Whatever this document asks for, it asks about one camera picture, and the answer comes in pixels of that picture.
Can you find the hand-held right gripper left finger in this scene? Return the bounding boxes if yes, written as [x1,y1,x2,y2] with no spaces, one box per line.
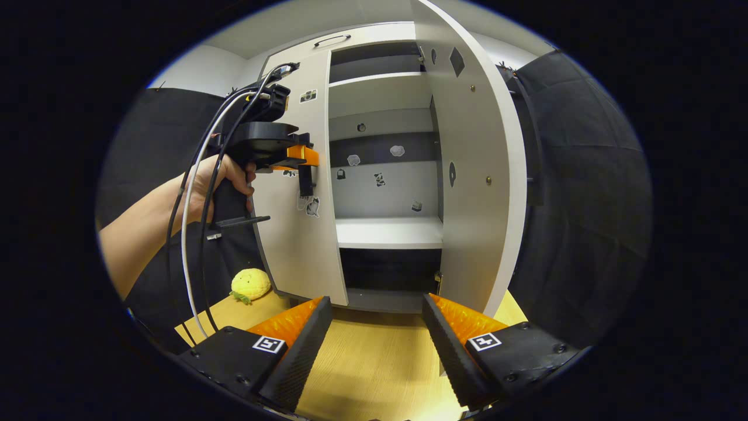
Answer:
[178,295,334,413]

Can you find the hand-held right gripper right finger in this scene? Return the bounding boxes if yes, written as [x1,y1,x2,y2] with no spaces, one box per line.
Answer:
[422,292,582,411]

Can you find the beige cabinet door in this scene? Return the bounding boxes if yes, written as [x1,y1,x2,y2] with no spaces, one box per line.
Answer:
[409,0,529,319]
[251,50,350,307]

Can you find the beige double-door shoe cabinet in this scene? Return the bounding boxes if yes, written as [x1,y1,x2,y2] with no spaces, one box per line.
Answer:
[248,0,529,319]

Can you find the white cabinet shelf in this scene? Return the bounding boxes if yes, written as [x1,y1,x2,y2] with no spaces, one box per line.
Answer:
[335,217,444,250]
[328,71,434,119]

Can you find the yellow plush toy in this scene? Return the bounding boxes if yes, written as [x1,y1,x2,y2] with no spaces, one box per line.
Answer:
[230,268,273,306]

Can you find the white left gripper cable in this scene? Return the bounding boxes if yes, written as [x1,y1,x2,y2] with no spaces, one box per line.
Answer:
[181,88,275,341]

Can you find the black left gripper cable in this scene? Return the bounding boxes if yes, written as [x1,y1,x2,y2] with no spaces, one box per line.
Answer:
[166,62,300,335]

